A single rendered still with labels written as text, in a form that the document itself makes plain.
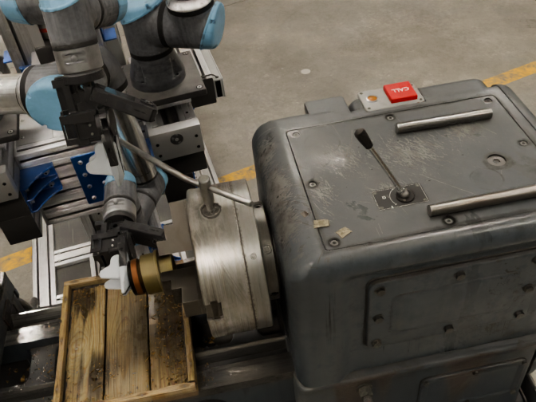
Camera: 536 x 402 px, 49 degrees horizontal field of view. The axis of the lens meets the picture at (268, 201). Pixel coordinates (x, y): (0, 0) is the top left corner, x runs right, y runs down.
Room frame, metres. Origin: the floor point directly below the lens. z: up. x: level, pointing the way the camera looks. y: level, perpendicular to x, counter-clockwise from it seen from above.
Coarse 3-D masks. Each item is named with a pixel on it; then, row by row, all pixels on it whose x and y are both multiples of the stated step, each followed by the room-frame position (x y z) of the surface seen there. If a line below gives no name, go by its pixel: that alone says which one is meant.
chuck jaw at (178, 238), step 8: (184, 200) 0.90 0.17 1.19; (176, 208) 0.89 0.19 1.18; (184, 208) 0.89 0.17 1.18; (176, 216) 0.88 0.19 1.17; (184, 216) 0.88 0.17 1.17; (168, 224) 0.88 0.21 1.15; (176, 224) 0.87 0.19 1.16; (184, 224) 0.87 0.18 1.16; (168, 232) 0.86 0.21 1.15; (176, 232) 0.86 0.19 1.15; (184, 232) 0.86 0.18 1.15; (160, 240) 0.86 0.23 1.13; (168, 240) 0.85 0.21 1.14; (176, 240) 0.85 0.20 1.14; (184, 240) 0.85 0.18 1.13; (160, 248) 0.84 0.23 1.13; (168, 248) 0.84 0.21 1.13; (176, 248) 0.83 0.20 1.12; (184, 248) 0.83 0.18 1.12; (192, 248) 0.83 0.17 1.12
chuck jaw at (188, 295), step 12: (168, 276) 0.78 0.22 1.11; (180, 276) 0.77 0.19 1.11; (192, 276) 0.77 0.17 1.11; (168, 288) 0.76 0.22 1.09; (180, 288) 0.74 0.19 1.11; (192, 288) 0.73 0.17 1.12; (180, 300) 0.73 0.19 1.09; (192, 300) 0.70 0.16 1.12; (192, 312) 0.69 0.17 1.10; (204, 312) 0.69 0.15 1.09; (216, 312) 0.68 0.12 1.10
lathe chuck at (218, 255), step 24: (192, 192) 0.89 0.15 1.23; (192, 216) 0.81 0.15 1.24; (216, 216) 0.80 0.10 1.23; (192, 240) 0.76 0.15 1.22; (216, 240) 0.76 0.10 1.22; (240, 240) 0.75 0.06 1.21; (216, 264) 0.72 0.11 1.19; (240, 264) 0.72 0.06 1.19; (216, 288) 0.69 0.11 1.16; (240, 288) 0.69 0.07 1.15; (240, 312) 0.68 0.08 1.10; (216, 336) 0.68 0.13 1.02
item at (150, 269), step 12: (156, 252) 0.84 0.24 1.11; (132, 264) 0.81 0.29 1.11; (144, 264) 0.81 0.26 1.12; (156, 264) 0.80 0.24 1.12; (168, 264) 0.81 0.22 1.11; (132, 276) 0.79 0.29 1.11; (144, 276) 0.78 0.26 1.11; (156, 276) 0.78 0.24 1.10; (132, 288) 0.77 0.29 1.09; (144, 288) 0.78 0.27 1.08; (156, 288) 0.77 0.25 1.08
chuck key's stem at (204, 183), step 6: (198, 180) 0.81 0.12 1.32; (204, 180) 0.81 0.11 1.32; (210, 180) 0.81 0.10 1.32; (204, 186) 0.80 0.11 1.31; (204, 192) 0.80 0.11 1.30; (210, 192) 0.81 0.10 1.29; (204, 198) 0.81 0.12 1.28; (210, 198) 0.81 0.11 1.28; (210, 204) 0.81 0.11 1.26; (210, 210) 0.81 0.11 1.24
